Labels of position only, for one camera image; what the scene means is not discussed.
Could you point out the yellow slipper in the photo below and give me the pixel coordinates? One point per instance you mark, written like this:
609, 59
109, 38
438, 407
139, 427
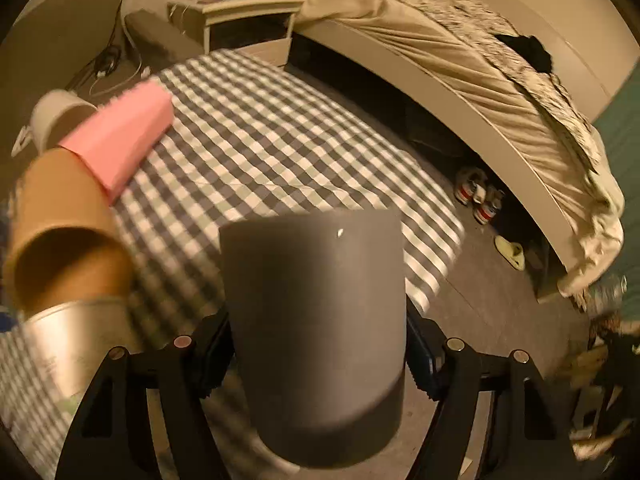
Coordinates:
512, 252

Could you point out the pink box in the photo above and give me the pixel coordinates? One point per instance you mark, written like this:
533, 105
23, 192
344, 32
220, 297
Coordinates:
114, 140

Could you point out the white printed paper cup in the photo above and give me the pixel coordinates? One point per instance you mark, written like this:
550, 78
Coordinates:
72, 339

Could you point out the pair of sneakers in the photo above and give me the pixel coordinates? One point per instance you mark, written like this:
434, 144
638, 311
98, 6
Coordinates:
473, 188

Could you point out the green curtain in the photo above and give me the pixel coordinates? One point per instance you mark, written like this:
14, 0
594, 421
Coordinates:
619, 128

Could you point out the patterned blanket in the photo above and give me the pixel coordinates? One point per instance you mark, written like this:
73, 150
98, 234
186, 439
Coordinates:
522, 59

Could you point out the grey cup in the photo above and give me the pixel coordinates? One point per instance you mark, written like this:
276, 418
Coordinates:
317, 306

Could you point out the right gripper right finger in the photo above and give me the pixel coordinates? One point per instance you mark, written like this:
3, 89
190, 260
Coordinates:
524, 437

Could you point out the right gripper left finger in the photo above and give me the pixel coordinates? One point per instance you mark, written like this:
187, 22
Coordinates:
110, 436

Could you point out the bed with beige sheet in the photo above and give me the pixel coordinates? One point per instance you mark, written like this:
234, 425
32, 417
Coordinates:
578, 210

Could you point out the black garment on bed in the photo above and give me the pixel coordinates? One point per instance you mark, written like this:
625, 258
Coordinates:
531, 49

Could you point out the grey sofa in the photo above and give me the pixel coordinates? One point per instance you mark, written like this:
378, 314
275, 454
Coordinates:
94, 48

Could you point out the white nightstand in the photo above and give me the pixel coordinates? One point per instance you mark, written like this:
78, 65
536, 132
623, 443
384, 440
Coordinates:
259, 28

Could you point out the brown paper cup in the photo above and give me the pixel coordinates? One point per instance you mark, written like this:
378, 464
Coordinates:
64, 245

